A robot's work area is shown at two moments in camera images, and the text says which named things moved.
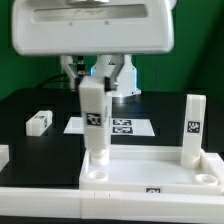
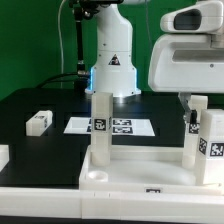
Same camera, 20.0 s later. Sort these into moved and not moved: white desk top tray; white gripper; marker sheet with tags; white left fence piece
Moved: white gripper
Not moved: white left fence piece; white desk top tray; marker sheet with tags
